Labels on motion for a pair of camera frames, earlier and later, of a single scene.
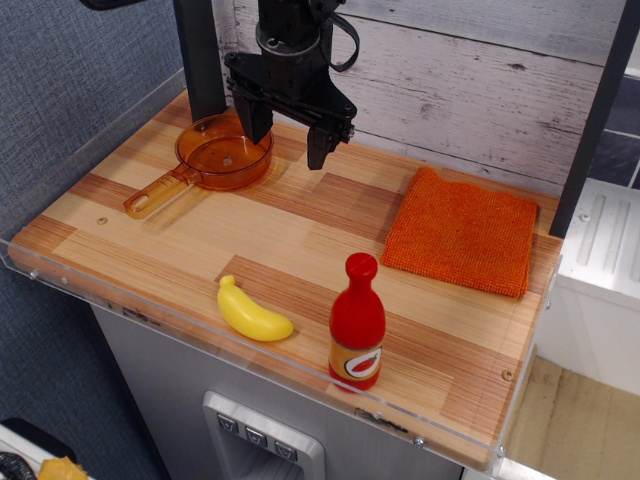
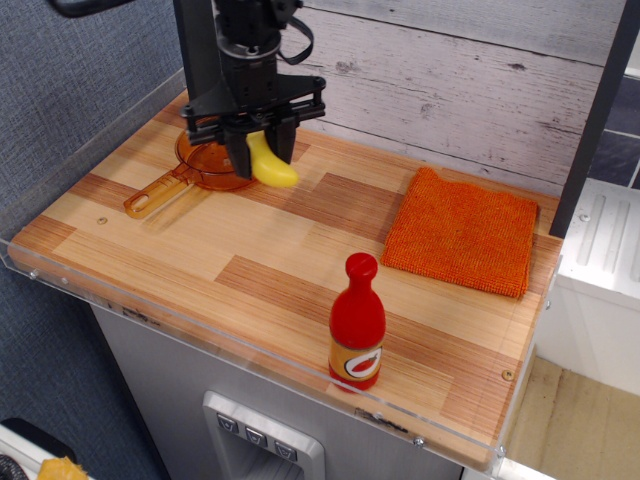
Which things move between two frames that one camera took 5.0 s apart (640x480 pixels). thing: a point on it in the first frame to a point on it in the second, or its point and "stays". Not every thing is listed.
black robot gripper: [293, 74] to [251, 94]
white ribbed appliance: [592, 320] stays
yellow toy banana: [246, 315] to [266, 166]
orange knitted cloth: [464, 234] stays
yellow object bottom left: [61, 468] stays
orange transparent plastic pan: [213, 155] stays
